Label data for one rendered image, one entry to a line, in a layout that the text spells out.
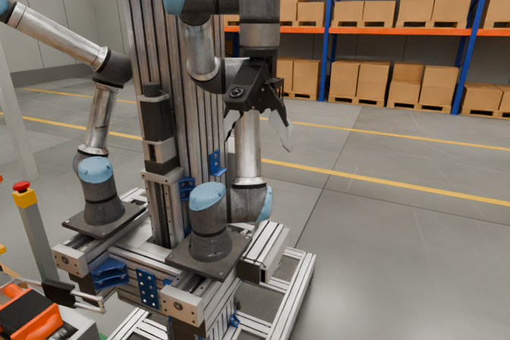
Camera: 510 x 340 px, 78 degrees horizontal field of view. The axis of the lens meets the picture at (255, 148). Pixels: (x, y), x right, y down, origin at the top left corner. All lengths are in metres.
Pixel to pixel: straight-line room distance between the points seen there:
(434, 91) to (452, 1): 1.67
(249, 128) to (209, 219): 0.31
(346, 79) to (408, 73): 1.34
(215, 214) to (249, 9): 0.63
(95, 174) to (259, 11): 0.91
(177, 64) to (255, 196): 0.51
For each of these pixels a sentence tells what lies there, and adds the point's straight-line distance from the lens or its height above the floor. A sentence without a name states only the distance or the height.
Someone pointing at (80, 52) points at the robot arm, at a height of 1.67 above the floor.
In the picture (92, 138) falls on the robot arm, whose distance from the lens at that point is 1.42.
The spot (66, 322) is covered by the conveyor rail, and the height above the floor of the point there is 0.59.
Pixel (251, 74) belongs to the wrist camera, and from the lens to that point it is 0.58.
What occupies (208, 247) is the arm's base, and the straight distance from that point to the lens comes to 1.08.
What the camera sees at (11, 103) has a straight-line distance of 4.33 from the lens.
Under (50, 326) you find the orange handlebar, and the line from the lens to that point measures 0.71.
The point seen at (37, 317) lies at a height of 1.30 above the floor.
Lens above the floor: 1.77
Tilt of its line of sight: 22 degrees down
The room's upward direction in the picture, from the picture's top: straight up
